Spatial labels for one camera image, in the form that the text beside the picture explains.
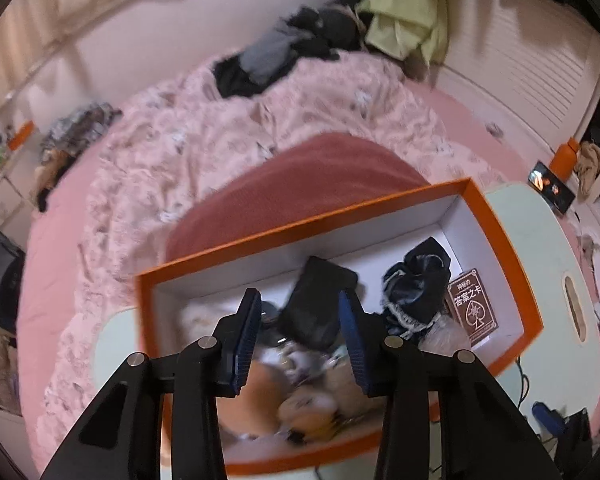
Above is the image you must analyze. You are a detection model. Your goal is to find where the pink floral duvet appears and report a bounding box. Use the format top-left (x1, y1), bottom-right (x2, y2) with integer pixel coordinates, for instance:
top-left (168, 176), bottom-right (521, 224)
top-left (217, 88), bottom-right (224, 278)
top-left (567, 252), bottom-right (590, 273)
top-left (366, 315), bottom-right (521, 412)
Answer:
top-left (42, 52), bottom-right (511, 431)

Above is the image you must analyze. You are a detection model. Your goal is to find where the yellow-green garment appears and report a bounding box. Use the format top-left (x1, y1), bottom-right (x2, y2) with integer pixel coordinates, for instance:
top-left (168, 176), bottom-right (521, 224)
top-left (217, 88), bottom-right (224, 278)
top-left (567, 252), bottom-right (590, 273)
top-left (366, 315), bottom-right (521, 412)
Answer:
top-left (355, 0), bottom-right (451, 63)

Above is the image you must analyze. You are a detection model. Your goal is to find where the smartphone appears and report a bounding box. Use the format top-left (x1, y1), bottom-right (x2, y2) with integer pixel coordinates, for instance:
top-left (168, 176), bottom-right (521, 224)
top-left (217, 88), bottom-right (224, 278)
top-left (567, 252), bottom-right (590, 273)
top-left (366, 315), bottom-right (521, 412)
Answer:
top-left (528, 160), bottom-right (577, 215)

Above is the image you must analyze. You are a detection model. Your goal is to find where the brown card box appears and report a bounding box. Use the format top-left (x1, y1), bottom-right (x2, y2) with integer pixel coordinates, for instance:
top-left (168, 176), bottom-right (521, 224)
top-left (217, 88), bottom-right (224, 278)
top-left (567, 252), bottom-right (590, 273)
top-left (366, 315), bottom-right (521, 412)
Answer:
top-left (445, 267), bottom-right (501, 346)

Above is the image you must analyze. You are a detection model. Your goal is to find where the white nightstand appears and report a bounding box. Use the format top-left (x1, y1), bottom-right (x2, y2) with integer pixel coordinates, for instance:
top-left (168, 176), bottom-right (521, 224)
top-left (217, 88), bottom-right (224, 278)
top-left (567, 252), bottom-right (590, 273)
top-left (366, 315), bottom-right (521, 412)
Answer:
top-left (0, 135), bottom-right (43, 231)

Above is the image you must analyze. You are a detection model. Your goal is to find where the orange cardboard box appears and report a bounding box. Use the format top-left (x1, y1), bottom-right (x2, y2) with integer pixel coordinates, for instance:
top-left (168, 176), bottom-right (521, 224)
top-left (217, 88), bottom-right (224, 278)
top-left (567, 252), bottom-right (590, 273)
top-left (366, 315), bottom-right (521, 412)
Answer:
top-left (136, 177), bottom-right (543, 476)

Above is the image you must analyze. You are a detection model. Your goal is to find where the black cable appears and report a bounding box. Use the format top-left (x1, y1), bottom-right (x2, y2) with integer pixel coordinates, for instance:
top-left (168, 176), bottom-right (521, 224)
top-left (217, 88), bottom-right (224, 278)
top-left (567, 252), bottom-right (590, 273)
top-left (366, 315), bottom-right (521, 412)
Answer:
top-left (515, 357), bottom-right (528, 413)

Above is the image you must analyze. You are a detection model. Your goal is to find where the plain black pouch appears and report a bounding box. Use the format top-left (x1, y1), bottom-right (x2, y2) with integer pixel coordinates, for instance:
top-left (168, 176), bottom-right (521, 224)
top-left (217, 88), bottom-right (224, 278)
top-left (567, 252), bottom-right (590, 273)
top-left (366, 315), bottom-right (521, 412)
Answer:
top-left (280, 256), bottom-right (359, 351)

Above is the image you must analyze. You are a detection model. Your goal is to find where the patterned clothes pile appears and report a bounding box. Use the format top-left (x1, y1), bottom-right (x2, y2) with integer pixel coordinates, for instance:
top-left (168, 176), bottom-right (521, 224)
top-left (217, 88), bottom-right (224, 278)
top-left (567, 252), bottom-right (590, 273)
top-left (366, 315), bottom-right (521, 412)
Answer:
top-left (35, 102), bottom-right (123, 213)

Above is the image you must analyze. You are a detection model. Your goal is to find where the light green lap table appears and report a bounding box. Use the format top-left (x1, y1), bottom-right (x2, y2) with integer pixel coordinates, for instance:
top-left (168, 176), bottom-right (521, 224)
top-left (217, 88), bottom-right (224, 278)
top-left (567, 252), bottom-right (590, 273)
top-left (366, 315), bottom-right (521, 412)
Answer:
top-left (92, 180), bottom-right (600, 480)

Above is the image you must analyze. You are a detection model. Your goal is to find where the blue object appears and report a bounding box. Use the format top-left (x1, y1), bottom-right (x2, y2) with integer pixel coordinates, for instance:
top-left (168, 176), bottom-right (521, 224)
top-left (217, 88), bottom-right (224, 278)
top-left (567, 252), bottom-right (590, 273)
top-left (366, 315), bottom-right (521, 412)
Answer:
top-left (532, 402), bottom-right (566, 436)

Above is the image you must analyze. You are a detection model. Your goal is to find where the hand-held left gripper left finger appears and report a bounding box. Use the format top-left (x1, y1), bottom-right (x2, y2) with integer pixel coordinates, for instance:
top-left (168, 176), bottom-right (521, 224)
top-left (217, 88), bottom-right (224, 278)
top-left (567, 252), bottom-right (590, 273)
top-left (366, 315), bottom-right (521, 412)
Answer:
top-left (40, 287), bottom-right (263, 480)

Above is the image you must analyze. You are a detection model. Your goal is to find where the orange bottle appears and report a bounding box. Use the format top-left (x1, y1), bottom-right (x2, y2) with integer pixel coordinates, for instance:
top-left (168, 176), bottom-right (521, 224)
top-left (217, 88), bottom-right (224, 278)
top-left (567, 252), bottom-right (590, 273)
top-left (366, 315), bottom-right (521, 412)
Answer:
top-left (550, 137), bottom-right (581, 181)

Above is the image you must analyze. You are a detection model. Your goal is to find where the small orange box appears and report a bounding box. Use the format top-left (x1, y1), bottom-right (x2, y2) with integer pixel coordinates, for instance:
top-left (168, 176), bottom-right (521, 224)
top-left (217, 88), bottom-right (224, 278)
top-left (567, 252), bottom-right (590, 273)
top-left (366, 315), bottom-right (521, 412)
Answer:
top-left (7, 121), bottom-right (35, 151)

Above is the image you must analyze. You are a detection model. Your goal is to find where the beige curtain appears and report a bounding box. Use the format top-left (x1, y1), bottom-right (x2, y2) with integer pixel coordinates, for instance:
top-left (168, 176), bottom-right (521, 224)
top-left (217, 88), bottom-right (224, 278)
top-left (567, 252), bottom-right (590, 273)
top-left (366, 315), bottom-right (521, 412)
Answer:
top-left (0, 0), bottom-right (221, 121)

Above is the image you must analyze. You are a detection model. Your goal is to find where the black clothes pile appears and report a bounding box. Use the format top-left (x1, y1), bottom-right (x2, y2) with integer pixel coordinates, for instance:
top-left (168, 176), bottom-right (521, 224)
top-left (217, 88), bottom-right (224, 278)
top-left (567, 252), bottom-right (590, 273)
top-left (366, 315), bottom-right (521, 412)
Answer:
top-left (212, 0), bottom-right (376, 100)

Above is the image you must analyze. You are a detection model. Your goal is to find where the plush doll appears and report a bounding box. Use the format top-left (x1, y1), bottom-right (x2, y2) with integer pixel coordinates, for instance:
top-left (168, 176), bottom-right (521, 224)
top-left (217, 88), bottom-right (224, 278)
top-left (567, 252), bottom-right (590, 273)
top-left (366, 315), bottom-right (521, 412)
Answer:
top-left (220, 352), bottom-right (381, 443)

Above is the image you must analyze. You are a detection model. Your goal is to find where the dusty red pillow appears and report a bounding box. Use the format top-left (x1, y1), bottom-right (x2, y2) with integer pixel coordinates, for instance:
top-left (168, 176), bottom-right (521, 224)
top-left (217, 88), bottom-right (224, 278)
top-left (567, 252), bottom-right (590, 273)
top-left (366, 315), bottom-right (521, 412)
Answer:
top-left (165, 131), bottom-right (431, 266)

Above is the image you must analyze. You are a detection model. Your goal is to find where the white louvered closet door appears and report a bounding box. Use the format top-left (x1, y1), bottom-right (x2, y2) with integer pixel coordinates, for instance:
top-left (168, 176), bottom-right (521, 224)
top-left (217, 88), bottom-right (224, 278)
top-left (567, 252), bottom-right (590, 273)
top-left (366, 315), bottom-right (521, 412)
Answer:
top-left (437, 0), bottom-right (600, 146)

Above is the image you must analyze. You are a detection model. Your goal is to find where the beige cloth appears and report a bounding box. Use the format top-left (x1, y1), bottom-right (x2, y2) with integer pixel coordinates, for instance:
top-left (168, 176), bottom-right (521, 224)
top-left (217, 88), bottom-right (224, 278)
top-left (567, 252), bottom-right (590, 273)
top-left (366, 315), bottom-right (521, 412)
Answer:
top-left (577, 141), bottom-right (600, 198)

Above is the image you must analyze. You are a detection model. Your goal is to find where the pink bed sheet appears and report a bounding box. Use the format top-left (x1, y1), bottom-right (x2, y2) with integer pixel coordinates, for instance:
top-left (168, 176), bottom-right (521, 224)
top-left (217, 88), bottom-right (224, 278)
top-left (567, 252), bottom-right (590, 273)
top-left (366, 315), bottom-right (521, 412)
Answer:
top-left (17, 80), bottom-right (561, 418)

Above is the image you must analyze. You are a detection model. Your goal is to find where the black satin cloth bundle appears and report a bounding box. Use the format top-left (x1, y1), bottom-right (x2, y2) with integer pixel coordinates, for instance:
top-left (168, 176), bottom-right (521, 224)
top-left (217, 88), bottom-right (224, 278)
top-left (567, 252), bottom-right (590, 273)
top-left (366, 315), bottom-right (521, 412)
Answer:
top-left (380, 237), bottom-right (453, 341)

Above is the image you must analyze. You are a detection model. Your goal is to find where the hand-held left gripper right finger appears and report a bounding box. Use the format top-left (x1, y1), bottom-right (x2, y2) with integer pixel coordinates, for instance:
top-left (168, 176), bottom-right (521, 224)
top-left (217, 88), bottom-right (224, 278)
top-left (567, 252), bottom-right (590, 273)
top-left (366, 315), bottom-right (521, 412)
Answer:
top-left (337, 287), bottom-right (563, 480)

